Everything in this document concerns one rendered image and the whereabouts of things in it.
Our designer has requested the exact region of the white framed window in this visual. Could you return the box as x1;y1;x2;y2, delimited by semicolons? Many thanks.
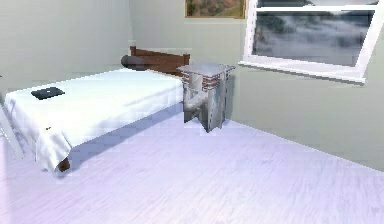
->
238;0;384;84

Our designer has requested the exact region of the white slanted furniture leg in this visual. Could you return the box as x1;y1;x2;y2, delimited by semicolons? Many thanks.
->
0;103;25;160

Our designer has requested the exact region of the black laptop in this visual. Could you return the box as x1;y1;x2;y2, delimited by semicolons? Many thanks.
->
30;86;66;101

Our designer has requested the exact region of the white bed with wooden headboard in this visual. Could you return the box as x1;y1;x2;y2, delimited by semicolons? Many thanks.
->
3;45;191;174

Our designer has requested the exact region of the framed landscape picture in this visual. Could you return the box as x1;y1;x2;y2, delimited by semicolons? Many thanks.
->
184;0;247;19

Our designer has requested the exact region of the grey bedside table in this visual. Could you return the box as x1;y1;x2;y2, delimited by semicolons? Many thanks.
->
176;61;236;134

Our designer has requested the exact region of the dark grey pillow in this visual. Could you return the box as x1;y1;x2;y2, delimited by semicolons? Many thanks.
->
120;54;148;71

